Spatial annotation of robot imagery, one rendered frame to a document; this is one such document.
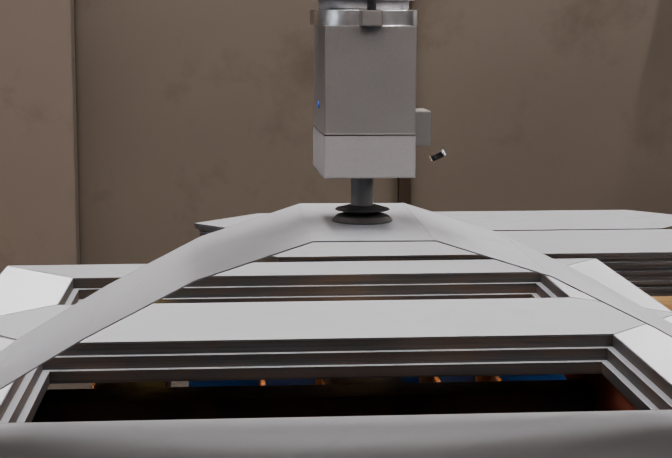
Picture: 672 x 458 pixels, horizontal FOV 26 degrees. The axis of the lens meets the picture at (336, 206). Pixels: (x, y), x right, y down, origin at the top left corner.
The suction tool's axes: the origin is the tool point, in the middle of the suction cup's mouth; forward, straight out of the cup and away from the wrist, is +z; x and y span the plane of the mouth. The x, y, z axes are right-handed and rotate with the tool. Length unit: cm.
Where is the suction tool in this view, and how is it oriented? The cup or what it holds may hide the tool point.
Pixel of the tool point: (361, 237)
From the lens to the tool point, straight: 103.8
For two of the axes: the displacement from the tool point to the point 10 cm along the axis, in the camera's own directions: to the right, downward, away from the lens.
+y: -1.0, -1.4, 9.9
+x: -9.9, 0.1, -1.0
